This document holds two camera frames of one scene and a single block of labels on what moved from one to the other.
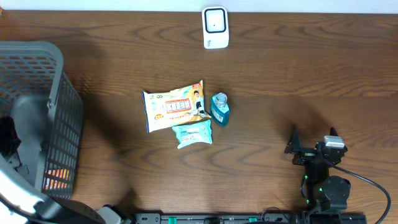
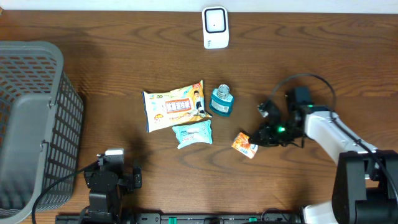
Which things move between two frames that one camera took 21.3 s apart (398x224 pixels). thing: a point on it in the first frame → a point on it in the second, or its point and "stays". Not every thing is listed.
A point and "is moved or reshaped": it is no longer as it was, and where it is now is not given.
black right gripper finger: [293, 145] → [257, 140]
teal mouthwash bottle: [219, 110] is moved or reshaped
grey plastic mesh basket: [48, 114] stays
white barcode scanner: [216, 27] stays
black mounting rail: [236, 218] stays
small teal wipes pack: [196, 132] stays
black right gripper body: [305, 156] → [279, 132]
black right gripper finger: [333, 132] → [252, 135]
